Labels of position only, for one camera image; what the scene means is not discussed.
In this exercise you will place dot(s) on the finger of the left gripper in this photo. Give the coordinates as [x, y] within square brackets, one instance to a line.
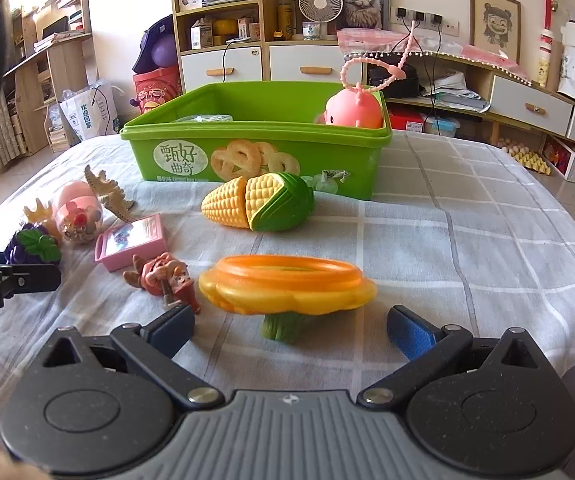
[35, 277]

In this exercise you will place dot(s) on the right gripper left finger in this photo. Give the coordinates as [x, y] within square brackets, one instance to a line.
[149, 350]

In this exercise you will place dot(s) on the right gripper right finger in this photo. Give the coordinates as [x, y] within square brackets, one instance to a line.
[432, 352]

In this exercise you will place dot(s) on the purple toy grapes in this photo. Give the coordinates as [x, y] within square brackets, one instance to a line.
[32, 245]

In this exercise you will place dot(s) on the tan rubber hand toy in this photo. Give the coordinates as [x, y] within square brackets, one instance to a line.
[42, 215]

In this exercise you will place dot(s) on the red dwarf figurine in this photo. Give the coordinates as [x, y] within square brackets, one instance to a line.
[164, 276]

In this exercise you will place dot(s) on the pink capsule ball toy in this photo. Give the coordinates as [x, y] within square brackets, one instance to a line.
[79, 213]

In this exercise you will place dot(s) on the pink square toy case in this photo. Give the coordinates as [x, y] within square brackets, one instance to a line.
[143, 237]

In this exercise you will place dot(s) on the orange yellow flower toy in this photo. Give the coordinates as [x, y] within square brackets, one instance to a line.
[285, 291]

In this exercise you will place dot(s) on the grey checked table cloth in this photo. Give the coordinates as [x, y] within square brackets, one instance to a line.
[455, 231]

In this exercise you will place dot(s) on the white paper shopping bag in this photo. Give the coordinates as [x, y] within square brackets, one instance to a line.
[91, 111]

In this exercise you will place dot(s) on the yellow toy corn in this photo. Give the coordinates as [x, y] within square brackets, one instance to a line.
[268, 203]

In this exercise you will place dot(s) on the egg tray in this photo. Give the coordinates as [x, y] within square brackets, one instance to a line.
[526, 157]

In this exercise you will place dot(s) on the wooden desk shelf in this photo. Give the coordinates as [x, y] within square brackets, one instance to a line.
[48, 54]

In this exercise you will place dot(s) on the clear storage bin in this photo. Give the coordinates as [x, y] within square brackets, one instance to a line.
[442, 126]

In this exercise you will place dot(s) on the green plastic cookie box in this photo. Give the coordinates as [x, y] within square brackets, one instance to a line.
[272, 131]

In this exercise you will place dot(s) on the red printed bucket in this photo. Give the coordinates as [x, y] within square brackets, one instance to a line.
[155, 88]

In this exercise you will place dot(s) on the white red cardboard box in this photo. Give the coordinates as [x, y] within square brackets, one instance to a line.
[560, 156]

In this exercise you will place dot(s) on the black bag on shelf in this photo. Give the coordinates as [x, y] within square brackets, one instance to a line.
[408, 87]

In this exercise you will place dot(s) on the pink checked cloth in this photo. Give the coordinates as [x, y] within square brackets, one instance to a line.
[383, 42]

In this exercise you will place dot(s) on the wooden cabinet with drawers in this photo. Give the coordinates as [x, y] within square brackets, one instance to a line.
[250, 40]

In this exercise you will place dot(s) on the framed cartoon girl picture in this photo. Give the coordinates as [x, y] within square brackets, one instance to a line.
[496, 26]

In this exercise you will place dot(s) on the framed cat picture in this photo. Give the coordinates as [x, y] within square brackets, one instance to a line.
[369, 14]

